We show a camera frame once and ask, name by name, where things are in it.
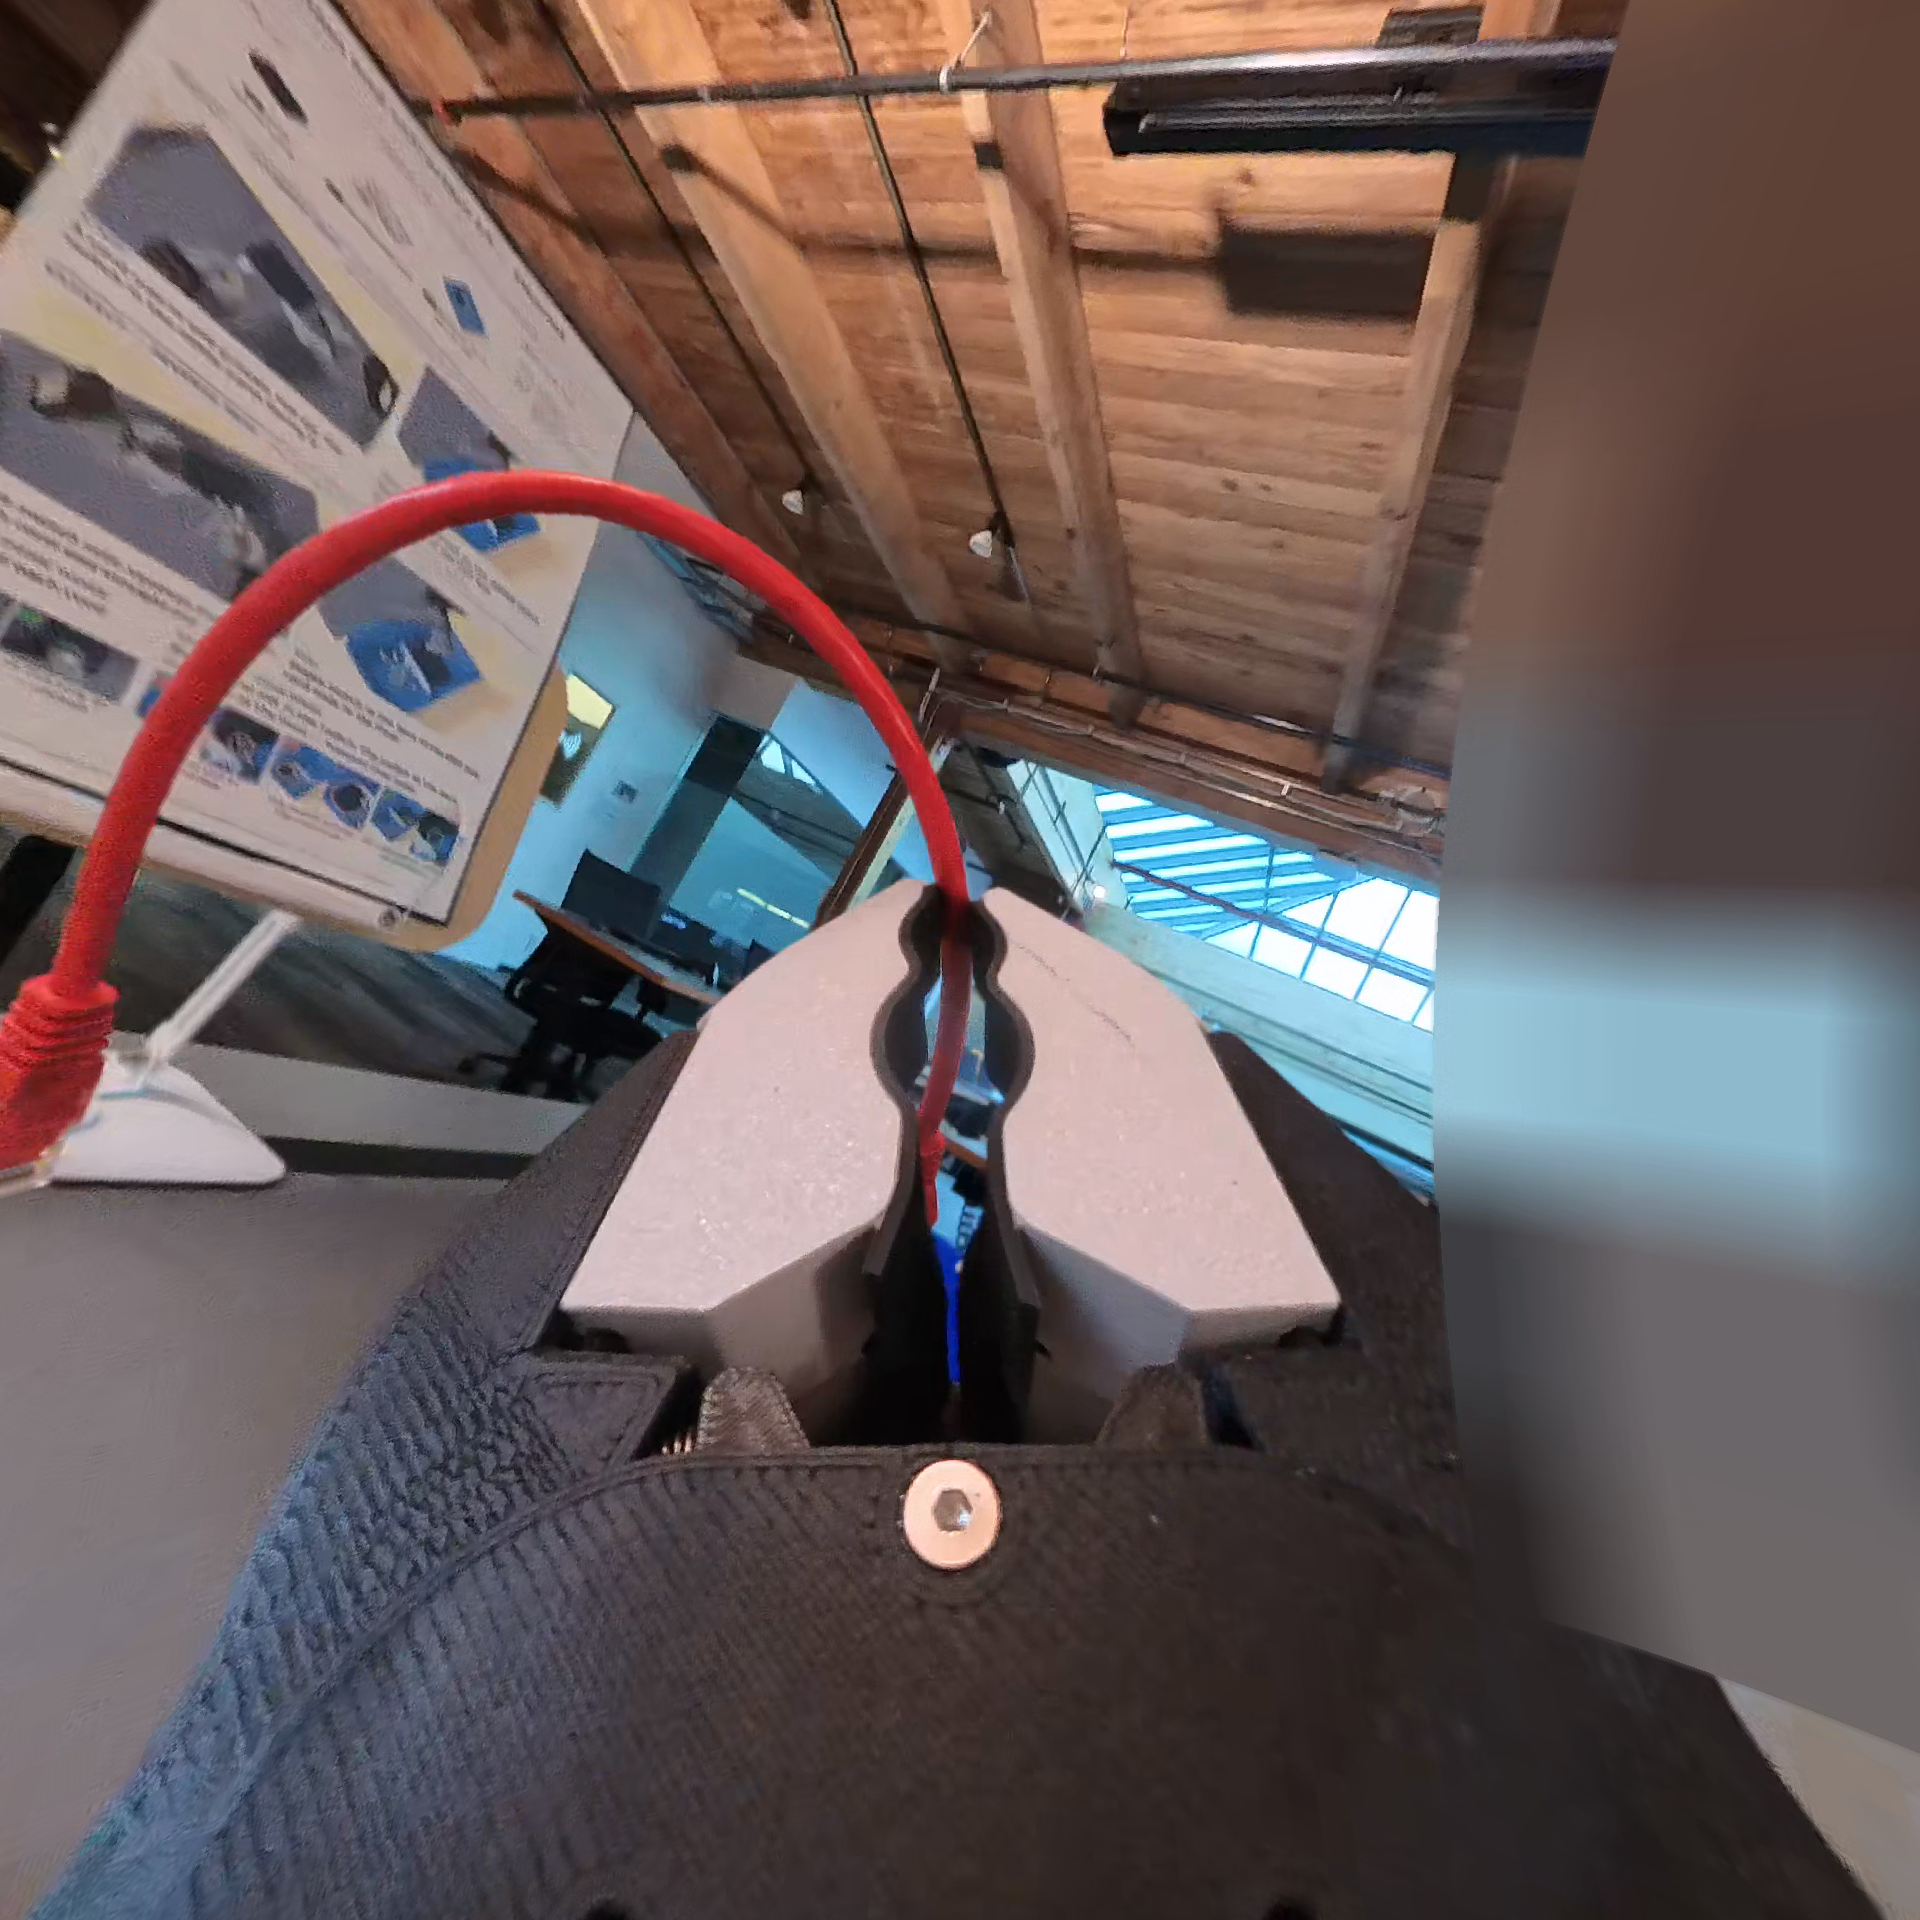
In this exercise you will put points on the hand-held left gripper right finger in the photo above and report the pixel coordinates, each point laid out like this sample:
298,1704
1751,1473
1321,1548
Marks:
1155,1153

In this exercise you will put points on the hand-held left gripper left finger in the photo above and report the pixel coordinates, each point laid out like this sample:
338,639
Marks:
737,1153

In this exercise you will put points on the grey desk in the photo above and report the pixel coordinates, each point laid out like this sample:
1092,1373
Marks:
180,1425

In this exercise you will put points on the black office chair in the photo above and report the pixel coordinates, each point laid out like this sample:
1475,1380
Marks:
571,991

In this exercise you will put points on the long office table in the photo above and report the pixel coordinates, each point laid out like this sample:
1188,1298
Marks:
632,946

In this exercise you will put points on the lit phone icon sign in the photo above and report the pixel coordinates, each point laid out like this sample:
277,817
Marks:
581,737

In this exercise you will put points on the white document stand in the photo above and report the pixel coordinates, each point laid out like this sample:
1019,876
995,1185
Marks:
164,1126

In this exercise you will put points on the white ceiling spotlight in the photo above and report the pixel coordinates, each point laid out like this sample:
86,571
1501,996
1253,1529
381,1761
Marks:
987,542
799,500

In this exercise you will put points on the tan printed poster board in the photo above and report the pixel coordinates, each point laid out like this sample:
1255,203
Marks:
226,378

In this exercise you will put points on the black ceiling track rail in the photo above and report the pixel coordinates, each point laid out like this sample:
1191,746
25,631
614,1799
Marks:
1349,101

